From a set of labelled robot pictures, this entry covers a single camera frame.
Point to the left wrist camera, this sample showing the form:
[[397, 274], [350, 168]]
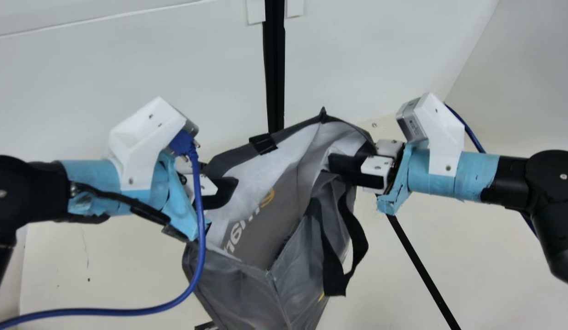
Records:
[[141, 137]]

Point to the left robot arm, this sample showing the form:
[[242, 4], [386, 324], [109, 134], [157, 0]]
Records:
[[27, 192]]

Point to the black strip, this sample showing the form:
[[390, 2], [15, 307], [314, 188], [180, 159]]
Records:
[[421, 270]]

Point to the black post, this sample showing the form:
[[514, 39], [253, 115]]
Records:
[[274, 68]]

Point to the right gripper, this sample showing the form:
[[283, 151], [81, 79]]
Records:
[[414, 176]]

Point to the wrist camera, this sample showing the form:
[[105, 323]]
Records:
[[141, 137], [442, 133]]

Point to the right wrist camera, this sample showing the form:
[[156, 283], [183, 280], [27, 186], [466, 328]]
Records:
[[442, 133]]

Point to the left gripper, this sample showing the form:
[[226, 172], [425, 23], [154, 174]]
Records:
[[91, 183]]

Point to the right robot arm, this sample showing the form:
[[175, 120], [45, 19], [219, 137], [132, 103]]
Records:
[[545, 183]]

